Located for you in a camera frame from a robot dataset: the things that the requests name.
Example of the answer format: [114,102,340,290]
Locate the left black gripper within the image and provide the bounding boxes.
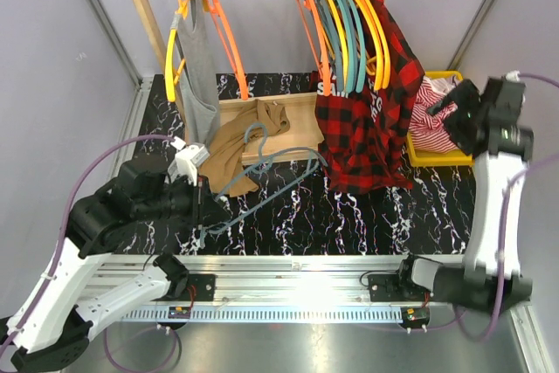
[136,171,232,230]

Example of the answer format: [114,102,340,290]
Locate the teal hanger with striped top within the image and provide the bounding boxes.
[198,122,328,248]

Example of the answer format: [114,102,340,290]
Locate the red white striped tank top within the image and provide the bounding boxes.
[409,75,460,153]

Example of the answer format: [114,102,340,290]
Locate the tan tank top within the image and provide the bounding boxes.
[199,100,290,197]

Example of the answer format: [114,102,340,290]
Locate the orange hanger with pink top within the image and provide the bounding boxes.
[296,0,331,96]

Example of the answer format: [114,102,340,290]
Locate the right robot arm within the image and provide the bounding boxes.
[395,77,535,314]

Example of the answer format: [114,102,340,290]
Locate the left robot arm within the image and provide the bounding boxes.
[1,155,231,372]

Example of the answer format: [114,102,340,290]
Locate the yellow hanger with grey top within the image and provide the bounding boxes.
[164,0,190,103]

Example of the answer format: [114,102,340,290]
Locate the grey tank top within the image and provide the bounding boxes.
[174,0,220,146]

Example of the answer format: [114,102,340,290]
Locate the orange hanger with tan top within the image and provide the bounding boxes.
[204,0,249,100]

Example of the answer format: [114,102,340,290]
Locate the yellow plastic bin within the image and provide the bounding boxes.
[406,71,473,167]

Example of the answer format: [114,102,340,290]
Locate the black marble mat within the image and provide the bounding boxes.
[108,72,499,257]

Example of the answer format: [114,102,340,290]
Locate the red black plaid shirt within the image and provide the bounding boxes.
[311,0,425,195]

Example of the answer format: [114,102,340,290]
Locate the bunch of empty hangers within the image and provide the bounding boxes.
[308,0,391,95]

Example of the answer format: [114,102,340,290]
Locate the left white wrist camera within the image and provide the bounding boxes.
[168,137,210,185]

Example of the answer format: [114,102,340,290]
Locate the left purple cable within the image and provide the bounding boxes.
[0,135,184,348]

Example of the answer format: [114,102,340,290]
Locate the purple cable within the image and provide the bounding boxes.
[0,135,184,348]
[453,72,559,342]

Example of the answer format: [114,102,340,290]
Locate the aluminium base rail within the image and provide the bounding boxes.
[56,253,532,326]

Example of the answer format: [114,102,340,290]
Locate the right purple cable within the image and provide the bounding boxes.
[453,72,559,342]

